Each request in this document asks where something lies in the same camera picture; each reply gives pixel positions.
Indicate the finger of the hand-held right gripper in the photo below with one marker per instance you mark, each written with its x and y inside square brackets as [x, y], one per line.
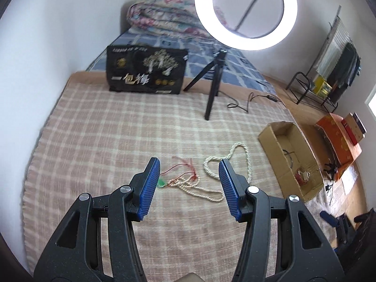
[365, 215]
[327, 218]

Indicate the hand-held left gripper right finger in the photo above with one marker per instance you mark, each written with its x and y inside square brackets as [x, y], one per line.
[227, 182]

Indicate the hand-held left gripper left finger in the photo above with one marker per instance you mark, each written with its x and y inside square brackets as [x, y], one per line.
[149, 185]

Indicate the cardboard box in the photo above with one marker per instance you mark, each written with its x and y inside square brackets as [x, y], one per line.
[276, 152]

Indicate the black clamp stand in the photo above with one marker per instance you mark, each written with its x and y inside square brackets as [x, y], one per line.
[332, 169]

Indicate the pink plaid blanket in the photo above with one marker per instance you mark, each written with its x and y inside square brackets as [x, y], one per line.
[102, 129]

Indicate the red flat box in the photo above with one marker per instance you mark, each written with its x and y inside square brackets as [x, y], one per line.
[351, 132]

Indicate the black tripod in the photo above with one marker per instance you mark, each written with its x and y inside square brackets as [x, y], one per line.
[213, 94]

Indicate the red and tan boxes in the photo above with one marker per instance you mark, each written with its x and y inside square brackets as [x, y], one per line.
[359, 122]

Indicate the window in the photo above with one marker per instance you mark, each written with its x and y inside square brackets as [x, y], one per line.
[371, 102]

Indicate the black printed bag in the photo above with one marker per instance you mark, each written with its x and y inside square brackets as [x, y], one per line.
[132, 73]

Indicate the blue checked bedsheet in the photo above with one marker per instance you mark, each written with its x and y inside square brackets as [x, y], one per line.
[199, 61]

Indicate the black clothes rack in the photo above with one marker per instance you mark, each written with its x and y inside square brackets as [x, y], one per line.
[302, 77]

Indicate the yellow box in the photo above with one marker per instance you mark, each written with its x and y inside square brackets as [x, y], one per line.
[321, 86]

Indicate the dark hanging clothes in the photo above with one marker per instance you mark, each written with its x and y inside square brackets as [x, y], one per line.
[346, 64]

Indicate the striped hanging cloth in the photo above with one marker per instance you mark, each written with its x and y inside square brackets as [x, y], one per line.
[332, 50]

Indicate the folded floral quilt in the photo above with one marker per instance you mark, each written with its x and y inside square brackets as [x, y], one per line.
[164, 14]

